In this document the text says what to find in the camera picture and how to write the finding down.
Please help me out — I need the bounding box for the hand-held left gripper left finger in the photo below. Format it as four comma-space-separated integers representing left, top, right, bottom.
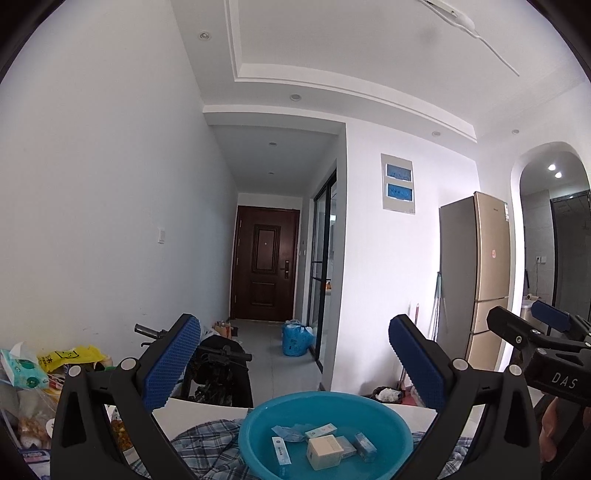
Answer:
50, 313, 202, 480

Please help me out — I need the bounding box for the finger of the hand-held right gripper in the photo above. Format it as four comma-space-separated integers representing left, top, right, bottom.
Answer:
531, 299, 591, 342
487, 306, 548, 358

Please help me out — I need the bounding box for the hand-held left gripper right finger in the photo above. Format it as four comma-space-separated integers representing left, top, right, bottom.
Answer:
388, 314, 542, 480

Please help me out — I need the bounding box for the blue plastic basin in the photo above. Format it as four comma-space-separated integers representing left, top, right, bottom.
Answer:
239, 391, 414, 480

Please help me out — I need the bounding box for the white teal slim box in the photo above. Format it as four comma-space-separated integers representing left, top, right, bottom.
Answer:
304, 423, 338, 440

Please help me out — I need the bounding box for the beige cardboard box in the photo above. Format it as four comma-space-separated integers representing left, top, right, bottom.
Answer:
306, 435, 346, 472

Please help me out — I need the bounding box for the light blue wet wipes pack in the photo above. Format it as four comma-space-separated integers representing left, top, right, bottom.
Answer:
271, 424, 309, 445

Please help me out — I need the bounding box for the light blue slim box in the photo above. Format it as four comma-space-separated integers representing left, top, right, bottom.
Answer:
271, 435, 293, 466

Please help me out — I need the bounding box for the person's right hand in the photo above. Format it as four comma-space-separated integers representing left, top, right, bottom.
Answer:
539, 396, 561, 463

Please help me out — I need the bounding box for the black bicycle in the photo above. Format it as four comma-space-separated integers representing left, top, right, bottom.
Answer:
134, 323, 254, 408

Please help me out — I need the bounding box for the mop with grey pole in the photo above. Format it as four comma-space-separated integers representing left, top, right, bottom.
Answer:
427, 272, 446, 342

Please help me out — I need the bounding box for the dark glass door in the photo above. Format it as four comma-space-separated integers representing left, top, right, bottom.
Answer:
549, 189, 591, 319

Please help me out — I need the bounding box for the gold refrigerator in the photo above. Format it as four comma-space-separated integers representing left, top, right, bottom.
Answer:
438, 191, 512, 372

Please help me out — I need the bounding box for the blue plaid cloth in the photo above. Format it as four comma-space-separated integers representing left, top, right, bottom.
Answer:
171, 418, 472, 480

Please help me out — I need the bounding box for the blue small box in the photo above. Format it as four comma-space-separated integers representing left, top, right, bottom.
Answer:
353, 432, 378, 463

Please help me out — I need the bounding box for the yellow plastic bag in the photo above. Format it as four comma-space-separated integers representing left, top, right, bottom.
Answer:
38, 345, 108, 372

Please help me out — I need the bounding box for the blue plastic bag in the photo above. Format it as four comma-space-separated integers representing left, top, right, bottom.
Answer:
281, 320, 316, 357

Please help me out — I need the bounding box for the black framed glass door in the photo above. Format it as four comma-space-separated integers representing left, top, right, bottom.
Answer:
308, 168, 338, 365

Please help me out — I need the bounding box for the brown entrance door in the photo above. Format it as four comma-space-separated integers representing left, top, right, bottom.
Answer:
230, 205, 302, 322

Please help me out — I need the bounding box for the green tissue pack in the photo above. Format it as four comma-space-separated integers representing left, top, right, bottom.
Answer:
0, 342, 51, 391

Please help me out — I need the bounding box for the bag of nuts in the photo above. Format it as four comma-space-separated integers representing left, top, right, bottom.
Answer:
18, 415, 51, 448

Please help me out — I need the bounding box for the clear plastic bag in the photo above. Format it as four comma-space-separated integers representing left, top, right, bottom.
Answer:
0, 383, 61, 462

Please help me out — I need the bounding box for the blue white packet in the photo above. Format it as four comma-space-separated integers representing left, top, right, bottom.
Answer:
21, 450, 51, 478

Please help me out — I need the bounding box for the wall electrical panel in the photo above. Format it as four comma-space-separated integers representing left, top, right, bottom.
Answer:
381, 153, 417, 214

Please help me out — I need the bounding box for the white ceiling cable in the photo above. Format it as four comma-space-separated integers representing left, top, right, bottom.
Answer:
418, 0, 520, 77

